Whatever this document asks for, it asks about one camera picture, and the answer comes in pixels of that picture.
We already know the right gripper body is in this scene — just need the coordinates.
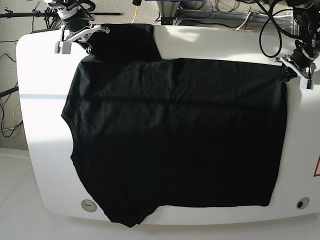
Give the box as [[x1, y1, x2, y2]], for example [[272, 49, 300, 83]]
[[59, 18, 110, 47]]

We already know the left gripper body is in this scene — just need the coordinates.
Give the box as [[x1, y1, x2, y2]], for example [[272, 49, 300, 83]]
[[275, 48, 320, 79]]

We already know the black T-shirt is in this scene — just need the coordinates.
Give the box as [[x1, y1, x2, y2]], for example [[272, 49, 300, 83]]
[[61, 24, 288, 228]]

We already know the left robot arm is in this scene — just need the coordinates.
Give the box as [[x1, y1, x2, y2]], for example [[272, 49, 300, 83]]
[[275, 0, 320, 90]]

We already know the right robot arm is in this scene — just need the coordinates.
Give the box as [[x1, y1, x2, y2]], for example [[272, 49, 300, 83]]
[[45, 0, 110, 56]]

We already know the black tripod stand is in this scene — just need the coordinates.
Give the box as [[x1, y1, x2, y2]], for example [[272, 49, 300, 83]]
[[0, 1, 63, 33]]

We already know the red triangle warning sticker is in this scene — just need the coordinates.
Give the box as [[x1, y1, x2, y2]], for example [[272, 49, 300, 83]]
[[313, 157, 320, 177]]

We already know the right table grommet cap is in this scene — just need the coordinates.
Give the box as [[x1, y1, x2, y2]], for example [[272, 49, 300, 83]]
[[296, 197, 310, 210]]

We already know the table grommet cap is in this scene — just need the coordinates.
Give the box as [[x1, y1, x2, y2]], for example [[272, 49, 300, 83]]
[[80, 199, 98, 213], [296, 197, 310, 210]]

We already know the left table grommet cap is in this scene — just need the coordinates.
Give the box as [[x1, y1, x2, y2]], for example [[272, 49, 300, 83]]
[[80, 199, 98, 213]]

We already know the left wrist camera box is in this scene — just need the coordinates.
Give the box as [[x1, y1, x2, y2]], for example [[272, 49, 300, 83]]
[[299, 77, 314, 90]]

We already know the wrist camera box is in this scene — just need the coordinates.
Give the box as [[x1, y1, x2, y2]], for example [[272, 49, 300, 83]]
[[299, 77, 314, 90], [54, 41, 72, 55]]

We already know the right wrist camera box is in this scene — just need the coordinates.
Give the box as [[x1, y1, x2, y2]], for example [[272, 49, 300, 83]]
[[54, 41, 72, 55]]

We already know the black looped cable right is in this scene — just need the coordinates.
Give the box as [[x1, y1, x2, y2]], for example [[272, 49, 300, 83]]
[[258, 0, 283, 58]]

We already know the aluminium frame base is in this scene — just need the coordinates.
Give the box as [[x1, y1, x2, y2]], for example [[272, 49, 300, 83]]
[[156, 0, 301, 38]]

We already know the floor cables left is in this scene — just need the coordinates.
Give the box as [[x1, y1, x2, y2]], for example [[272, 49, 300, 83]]
[[0, 52, 23, 137]]

